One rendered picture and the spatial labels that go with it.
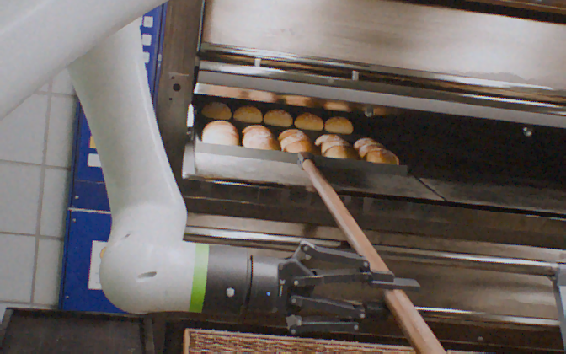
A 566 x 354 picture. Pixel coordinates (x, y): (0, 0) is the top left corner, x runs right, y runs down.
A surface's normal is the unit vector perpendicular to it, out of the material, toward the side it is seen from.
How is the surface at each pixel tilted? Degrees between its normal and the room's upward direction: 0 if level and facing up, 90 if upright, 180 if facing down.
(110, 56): 109
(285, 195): 90
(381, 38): 70
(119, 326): 0
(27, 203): 90
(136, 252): 46
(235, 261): 41
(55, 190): 90
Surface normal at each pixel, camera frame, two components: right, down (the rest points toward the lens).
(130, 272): -0.05, -0.09
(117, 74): 0.52, 0.47
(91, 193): 0.11, 0.19
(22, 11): 0.40, -0.40
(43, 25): 0.65, -0.11
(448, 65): 0.15, -0.15
